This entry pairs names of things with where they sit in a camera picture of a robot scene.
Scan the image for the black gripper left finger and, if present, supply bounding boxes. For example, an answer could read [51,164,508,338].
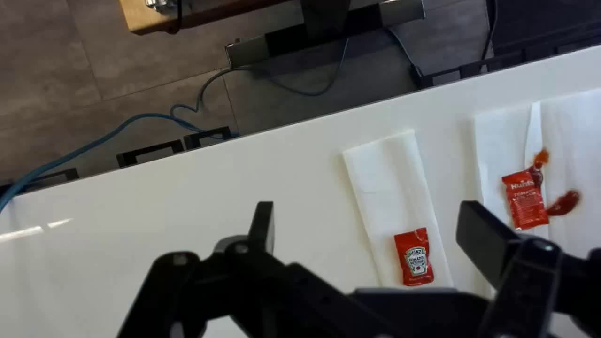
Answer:
[117,199,327,338]

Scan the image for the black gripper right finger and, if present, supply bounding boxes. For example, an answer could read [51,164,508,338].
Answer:
[455,199,601,338]

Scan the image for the red ketchup sachet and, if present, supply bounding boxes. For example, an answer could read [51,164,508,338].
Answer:
[393,226,436,288]

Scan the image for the opened leaking red sauce sachet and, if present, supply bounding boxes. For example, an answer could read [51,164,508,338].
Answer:
[500,166,553,233]

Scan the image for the long red sauce spill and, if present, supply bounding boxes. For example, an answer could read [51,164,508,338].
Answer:
[545,188,583,218]

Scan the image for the small red sauce spill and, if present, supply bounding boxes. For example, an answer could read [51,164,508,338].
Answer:
[532,147,553,171]

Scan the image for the wide white paper napkin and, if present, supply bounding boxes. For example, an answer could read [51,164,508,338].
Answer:
[472,87,601,259]

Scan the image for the red white packets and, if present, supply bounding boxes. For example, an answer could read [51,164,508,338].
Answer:
[342,128,457,291]

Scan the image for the grey metal table foot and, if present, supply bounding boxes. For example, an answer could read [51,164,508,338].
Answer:
[226,0,429,70]

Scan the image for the wooden table top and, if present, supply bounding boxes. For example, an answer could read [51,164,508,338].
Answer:
[119,0,284,36]

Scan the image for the dark drawer handle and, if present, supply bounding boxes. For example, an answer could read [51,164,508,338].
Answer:
[117,139,187,169]
[185,126,235,151]
[31,167,81,190]

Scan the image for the blue floor cable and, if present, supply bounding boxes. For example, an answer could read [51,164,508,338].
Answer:
[0,36,352,214]

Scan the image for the black floor cable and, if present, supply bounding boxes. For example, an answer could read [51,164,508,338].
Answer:
[478,0,500,66]

